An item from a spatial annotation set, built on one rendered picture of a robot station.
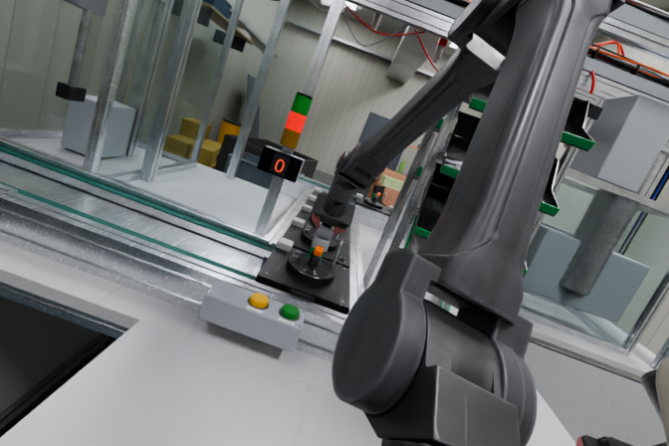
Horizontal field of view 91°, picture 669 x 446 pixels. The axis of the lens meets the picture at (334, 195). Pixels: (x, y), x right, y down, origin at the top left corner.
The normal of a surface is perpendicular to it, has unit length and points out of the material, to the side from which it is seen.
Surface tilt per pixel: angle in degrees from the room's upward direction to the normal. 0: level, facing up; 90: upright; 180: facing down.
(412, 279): 65
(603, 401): 90
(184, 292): 90
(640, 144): 90
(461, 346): 36
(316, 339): 90
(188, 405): 0
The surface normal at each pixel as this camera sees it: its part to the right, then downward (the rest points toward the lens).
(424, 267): 0.30, -0.15
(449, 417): 0.47, -0.51
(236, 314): -0.05, 0.18
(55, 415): 0.35, -0.92
